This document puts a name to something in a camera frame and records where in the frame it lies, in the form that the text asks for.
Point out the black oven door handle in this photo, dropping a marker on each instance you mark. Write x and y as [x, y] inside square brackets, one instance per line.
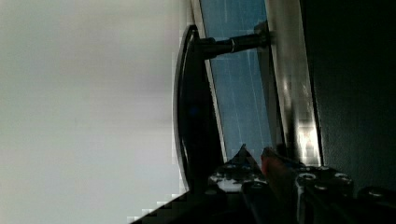
[195, 124]

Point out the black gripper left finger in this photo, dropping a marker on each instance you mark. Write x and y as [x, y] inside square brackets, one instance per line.
[239, 170]

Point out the black toaster oven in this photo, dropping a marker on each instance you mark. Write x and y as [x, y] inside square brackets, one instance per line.
[325, 87]

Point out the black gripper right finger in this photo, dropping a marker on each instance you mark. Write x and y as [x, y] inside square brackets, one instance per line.
[309, 194]

